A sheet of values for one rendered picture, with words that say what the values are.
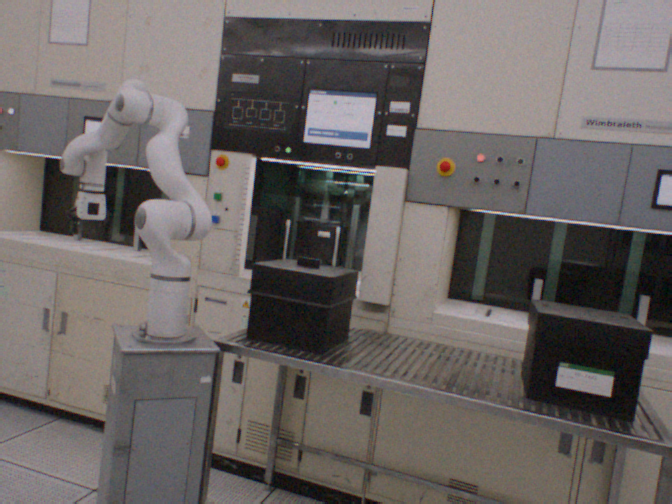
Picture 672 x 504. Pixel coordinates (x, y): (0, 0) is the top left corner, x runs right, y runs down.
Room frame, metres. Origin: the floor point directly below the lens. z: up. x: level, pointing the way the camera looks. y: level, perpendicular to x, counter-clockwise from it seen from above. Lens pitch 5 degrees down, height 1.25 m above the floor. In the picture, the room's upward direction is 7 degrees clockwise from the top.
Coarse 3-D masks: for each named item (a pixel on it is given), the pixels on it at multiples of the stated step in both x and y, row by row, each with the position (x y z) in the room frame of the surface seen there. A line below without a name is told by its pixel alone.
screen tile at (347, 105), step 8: (344, 104) 2.32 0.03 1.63; (352, 104) 2.31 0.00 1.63; (360, 104) 2.30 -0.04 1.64; (368, 112) 2.29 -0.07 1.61; (344, 120) 2.32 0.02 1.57; (352, 120) 2.31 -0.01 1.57; (360, 120) 2.30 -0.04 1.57; (368, 120) 2.29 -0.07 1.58; (360, 128) 2.30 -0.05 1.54; (368, 128) 2.29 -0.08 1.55
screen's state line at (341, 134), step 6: (312, 132) 2.36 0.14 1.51; (318, 132) 2.35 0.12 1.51; (324, 132) 2.34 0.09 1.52; (330, 132) 2.34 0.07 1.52; (336, 132) 2.33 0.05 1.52; (342, 132) 2.32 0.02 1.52; (348, 132) 2.31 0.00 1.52; (354, 132) 2.30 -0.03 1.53; (360, 132) 2.30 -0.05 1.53; (366, 132) 2.29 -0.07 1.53; (342, 138) 2.32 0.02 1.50; (348, 138) 2.31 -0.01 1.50; (354, 138) 2.30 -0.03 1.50; (360, 138) 2.29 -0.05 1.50; (366, 138) 2.29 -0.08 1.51
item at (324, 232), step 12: (324, 216) 2.97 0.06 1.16; (300, 228) 2.92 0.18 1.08; (312, 228) 2.90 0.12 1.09; (324, 228) 2.88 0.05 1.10; (300, 240) 2.92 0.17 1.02; (312, 240) 2.90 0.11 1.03; (324, 240) 2.87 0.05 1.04; (300, 252) 2.91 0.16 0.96; (312, 252) 2.89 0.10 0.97; (324, 252) 2.87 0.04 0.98; (324, 264) 2.92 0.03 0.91
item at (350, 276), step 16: (256, 272) 1.83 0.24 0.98; (272, 272) 1.81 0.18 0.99; (288, 272) 1.79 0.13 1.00; (304, 272) 1.78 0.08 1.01; (320, 272) 1.82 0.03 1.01; (336, 272) 1.88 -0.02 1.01; (352, 272) 1.94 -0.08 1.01; (256, 288) 1.83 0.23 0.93; (272, 288) 1.81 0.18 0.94; (288, 288) 1.79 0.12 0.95; (304, 288) 1.78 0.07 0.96; (320, 288) 1.76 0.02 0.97; (336, 288) 1.79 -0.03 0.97; (352, 288) 1.96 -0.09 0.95; (320, 304) 1.75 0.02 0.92; (336, 304) 1.81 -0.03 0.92
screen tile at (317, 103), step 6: (312, 102) 2.36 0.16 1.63; (318, 102) 2.36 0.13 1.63; (324, 102) 2.35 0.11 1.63; (330, 102) 2.34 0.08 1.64; (312, 108) 2.36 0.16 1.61; (318, 108) 2.36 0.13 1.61; (324, 108) 2.35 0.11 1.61; (330, 108) 2.34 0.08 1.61; (336, 108) 2.33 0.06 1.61; (312, 114) 2.36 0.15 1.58; (318, 114) 2.35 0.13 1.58; (330, 114) 2.34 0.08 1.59; (336, 114) 2.33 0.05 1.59; (312, 120) 2.36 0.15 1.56; (318, 120) 2.35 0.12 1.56; (324, 120) 2.35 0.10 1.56; (330, 120) 2.34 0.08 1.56; (336, 120) 2.33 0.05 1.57; (336, 126) 2.33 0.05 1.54
